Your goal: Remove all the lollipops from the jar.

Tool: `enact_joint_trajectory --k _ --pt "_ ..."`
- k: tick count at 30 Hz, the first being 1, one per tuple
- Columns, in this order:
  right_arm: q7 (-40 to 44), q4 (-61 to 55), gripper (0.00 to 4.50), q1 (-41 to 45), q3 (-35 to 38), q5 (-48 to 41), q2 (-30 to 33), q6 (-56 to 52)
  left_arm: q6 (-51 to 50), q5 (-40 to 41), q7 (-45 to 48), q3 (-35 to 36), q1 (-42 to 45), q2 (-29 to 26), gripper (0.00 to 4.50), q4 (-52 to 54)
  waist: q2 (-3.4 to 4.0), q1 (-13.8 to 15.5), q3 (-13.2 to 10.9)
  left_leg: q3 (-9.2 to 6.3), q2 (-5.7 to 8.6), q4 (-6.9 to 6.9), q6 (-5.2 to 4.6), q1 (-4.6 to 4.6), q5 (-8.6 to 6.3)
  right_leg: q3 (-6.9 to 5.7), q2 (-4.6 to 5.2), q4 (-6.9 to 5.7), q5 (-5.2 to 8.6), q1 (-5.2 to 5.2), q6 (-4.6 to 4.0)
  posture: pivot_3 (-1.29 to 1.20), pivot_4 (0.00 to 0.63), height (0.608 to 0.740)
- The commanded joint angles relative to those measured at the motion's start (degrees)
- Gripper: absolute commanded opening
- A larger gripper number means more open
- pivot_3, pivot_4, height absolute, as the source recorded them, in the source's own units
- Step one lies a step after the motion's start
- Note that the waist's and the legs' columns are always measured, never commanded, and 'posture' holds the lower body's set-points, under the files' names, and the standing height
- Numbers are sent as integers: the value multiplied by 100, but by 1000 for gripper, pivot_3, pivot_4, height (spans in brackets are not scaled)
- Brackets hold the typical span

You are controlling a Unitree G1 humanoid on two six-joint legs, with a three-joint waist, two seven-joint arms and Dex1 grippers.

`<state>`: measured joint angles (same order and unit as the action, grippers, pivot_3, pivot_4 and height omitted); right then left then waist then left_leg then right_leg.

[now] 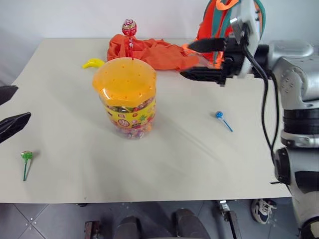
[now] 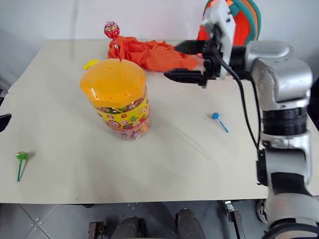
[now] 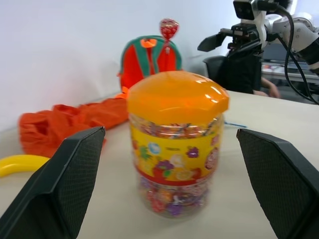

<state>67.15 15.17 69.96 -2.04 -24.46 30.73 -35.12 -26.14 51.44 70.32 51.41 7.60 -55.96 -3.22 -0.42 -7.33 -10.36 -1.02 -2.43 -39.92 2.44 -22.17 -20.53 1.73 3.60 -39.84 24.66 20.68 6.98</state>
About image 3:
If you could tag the red wrapped lollipop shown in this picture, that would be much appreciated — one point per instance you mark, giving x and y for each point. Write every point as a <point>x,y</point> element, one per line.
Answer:
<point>169,28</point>

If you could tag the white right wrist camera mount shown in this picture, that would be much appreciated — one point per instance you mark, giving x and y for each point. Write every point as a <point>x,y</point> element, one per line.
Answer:
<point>250,11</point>

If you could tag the black office chair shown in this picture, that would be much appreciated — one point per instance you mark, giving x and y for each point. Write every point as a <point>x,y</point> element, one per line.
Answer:
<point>211,67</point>

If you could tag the person in black shirt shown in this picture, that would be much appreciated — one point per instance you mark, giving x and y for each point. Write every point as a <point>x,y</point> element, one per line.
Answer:
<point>239,72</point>

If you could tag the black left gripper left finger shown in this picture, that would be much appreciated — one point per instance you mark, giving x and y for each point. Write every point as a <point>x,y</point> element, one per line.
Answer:
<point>54,179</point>

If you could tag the clear lollipop jar yellow label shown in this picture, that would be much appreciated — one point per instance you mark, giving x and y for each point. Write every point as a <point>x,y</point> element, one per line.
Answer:
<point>174,159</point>

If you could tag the orange plastic jar lid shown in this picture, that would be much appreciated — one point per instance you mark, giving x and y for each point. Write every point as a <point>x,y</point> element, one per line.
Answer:
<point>174,97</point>

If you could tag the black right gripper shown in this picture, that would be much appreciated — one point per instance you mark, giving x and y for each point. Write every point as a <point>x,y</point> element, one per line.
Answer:
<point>243,33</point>

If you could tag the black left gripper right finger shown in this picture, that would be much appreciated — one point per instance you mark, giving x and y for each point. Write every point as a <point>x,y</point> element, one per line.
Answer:
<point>279,179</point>

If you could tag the orange crumpled cloth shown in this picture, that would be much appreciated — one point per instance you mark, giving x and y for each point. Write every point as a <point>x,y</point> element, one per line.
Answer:
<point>64,122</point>

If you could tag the yellow banana toy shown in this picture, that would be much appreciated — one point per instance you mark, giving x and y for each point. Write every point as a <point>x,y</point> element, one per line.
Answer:
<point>17,163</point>

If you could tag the thin blue stick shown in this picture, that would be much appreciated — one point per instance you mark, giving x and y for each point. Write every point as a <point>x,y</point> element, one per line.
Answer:
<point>234,123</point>

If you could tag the orange and green backpack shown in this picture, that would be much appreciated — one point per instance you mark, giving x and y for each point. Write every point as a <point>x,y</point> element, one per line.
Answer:
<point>134,62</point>

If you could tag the background desk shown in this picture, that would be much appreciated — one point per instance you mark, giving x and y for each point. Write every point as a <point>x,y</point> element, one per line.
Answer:
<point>276,67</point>

